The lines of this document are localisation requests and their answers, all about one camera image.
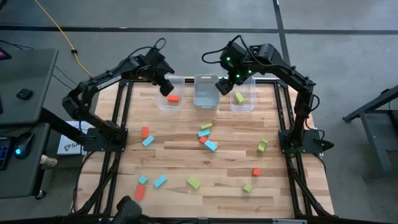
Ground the clear plastic bin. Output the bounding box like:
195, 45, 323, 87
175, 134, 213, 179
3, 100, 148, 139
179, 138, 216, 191
156, 73, 186, 112
229, 74, 257, 113
193, 73, 220, 111

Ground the middle clear plastic bin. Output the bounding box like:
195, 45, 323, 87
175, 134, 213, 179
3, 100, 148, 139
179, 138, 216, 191
193, 73, 220, 111

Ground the white printed sign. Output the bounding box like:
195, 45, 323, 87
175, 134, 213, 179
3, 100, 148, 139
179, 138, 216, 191
57, 120, 94, 156

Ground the black desk leg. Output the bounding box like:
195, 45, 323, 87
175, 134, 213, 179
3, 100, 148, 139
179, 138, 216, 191
39, 107, 91, 141

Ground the grey desk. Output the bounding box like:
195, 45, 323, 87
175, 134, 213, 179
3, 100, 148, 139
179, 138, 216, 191
0, 48, 60, 126

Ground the white cylindrical object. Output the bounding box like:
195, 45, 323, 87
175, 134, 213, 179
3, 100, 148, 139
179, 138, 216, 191
40, 154, 59, 168

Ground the small black device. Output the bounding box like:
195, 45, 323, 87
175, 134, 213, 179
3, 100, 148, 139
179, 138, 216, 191
16, 88, 34, 101

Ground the black metal stand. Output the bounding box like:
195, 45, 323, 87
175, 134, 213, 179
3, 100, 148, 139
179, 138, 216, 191
341, 84, 398, 183

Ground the black computer mouse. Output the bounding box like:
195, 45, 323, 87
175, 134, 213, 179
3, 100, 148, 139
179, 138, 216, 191
14, 132, 35, 161

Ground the dark low desk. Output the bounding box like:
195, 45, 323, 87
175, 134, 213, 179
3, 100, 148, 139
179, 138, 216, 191
0, 123, 51, 200

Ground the dark device with lit screen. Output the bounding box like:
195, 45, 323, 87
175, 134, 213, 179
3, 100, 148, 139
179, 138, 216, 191
0, 47, 12, 62

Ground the black keyboard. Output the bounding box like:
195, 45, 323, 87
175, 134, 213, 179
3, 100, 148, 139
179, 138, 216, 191
0, 136, 13, 171

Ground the black aluminium table frame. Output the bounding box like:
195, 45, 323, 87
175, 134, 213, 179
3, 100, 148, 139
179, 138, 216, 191
72, 76, 336, 218

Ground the black floor cable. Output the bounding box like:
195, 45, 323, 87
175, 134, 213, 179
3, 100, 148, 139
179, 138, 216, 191
49, 63, 81, 94

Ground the yellow cable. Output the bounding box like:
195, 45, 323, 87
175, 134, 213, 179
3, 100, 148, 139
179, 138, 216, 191
33, 0, 94, 77

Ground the large black video camera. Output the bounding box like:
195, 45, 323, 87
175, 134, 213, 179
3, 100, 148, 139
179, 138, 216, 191
110, 195, 154, 224

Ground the silver metal bracket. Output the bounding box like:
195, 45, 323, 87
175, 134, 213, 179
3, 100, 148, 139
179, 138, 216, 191
272, 218, 308, 224

